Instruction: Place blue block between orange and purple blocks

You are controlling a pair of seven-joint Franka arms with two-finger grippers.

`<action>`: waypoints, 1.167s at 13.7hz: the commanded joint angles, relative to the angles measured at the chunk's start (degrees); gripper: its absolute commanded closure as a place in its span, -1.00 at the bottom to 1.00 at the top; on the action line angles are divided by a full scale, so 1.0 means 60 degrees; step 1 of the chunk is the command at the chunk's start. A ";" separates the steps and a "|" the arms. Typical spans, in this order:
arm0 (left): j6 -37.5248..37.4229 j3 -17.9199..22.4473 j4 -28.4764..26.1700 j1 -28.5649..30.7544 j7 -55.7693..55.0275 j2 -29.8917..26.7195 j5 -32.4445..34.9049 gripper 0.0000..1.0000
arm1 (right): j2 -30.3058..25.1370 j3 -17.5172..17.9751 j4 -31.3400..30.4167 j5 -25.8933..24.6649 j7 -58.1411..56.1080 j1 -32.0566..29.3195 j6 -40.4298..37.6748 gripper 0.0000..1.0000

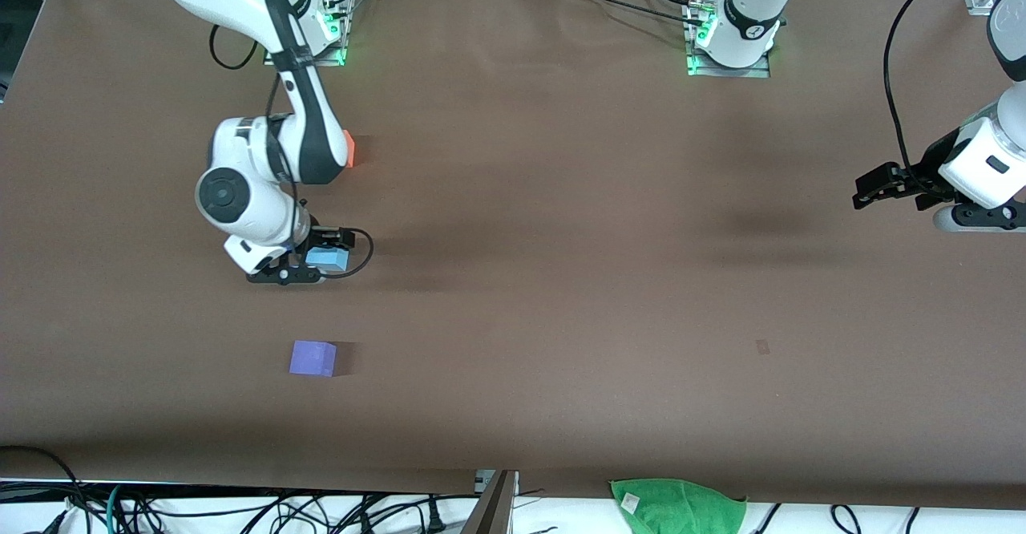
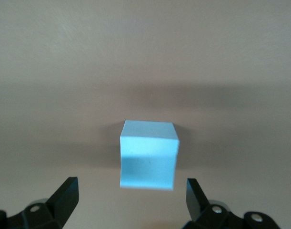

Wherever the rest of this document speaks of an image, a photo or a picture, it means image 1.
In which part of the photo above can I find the light blue foam block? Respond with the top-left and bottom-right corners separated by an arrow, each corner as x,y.
306,247 -> 350,273

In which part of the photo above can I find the purple foam block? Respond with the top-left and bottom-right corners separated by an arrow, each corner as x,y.
289,340 -> 337,378

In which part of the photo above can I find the brown table cover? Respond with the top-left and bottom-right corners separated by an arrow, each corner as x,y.
0,0 -> 1026,511

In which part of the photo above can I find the green cloth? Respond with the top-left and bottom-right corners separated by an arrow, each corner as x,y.
609,478 -> 748,534

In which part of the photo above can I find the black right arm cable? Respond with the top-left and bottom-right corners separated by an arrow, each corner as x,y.
208,0 -> 375,281

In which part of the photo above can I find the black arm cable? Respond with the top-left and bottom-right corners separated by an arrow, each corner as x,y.
208,0 -> 375,281
883,0 -> 999,194

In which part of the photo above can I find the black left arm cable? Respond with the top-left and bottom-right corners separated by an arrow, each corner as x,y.
883,0 -> 999,194

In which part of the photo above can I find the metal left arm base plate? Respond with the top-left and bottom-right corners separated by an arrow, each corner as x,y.
684,1 -> 773,79

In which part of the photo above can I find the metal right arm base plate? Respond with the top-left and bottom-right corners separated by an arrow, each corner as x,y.
263,0 -> 348,67

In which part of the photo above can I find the long black table cable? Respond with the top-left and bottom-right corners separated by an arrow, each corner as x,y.
549,0 -> 708,28

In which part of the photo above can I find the teal cable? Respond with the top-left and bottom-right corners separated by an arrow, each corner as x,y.
103,482 -> 125,534

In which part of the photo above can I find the aluminium camera post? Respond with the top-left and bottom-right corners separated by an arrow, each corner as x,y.
461,470 -> 520,534

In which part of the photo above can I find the black looping floor cable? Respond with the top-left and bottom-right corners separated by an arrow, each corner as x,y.
0,446 -> 93,534

